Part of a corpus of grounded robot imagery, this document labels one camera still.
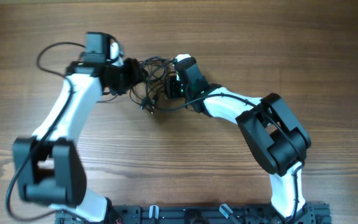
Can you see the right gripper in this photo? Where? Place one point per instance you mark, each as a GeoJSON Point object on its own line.
{"type": "Point", "coordinates": [172, 84]}

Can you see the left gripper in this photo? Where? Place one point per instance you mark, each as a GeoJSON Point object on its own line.
{"type": "Point", "coordinates": [134, 75]}

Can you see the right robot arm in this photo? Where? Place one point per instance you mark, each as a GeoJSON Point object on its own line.
{"type": "Point", "coordinates": [274, 135]}

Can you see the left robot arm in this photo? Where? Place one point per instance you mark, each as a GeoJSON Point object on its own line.
{"type": "Point", "coordinates": [49, 171]}

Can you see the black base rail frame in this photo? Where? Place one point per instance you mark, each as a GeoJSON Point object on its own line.
{"type": "Point", "coordinates": [310, 213]}

